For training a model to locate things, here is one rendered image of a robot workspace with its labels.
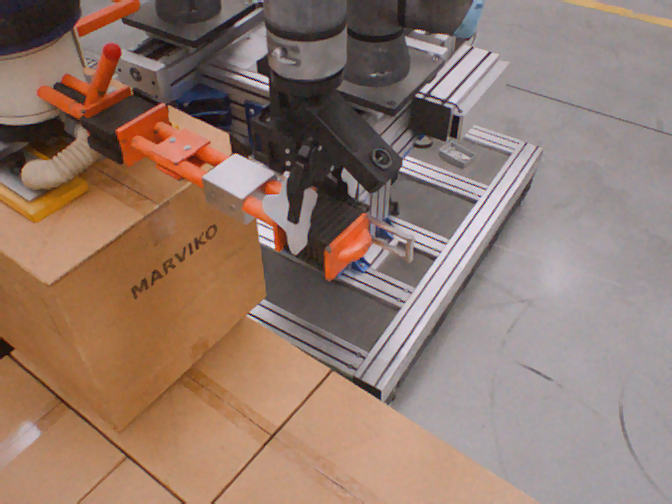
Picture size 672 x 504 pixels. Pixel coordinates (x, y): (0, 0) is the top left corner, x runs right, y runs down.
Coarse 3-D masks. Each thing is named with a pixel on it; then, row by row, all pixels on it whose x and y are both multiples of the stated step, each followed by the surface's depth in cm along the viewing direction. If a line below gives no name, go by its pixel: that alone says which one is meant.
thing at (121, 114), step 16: (112, 96) 91; (128, 96) 93; (144, 96) 92; (96, 112) 90; (112, 112) 90; (128, 112) 90; (144, 112) 90; (160, 112) 89; (96, 128) 87; (112, 128) 88; (128, 128) 86; (144, 128) 88; (96, 144) 90; (112, 144) 88; (128, 144) 87; (112, 160) 89; (128, 160) 88
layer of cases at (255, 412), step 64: (0, 384) 138; (192, 384) 138; (256, 384) 138; (320, 384) 139; (0, 448) 128; (64, 448) 128; (128, 448) 128; (192, 448) 128; (256, 448) 128; (320, 448) 128; (384, 448) 128; (448, 448) 128
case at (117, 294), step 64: (192, 128) 113; (128, 192) 101; (192, 192) 103; (0, 256) 94; (64, 256) 91; (128, 256) 98; (192, 256) 111; (256, 256) 128; (0, 320) 121; (64, 320) 93; (128, 320) 104; (192, 320) 119; (64, 384) 120; (128, 384) 111
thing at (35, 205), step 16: (0, 160) 103; (16, 160) 99; (48, 160) 103; (0, 176) 100; (16, 176) 100; (0, 192) 98; (16, 192) 97; (32, 192) 97; (48, 192) 98; (64, 192) 98; (80, 192) 100; (16, 208) 97; (32, 208) 95; (48, 208) 96
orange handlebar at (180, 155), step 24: (120, 0) 118; (96, 24) 112; (48, 96) 95; (144, 144) 86; (168, 144) 85; (192, 144) 85; (168, 168) 85; (192, 168) 83; (264, 216) 77; (360, 240) 73
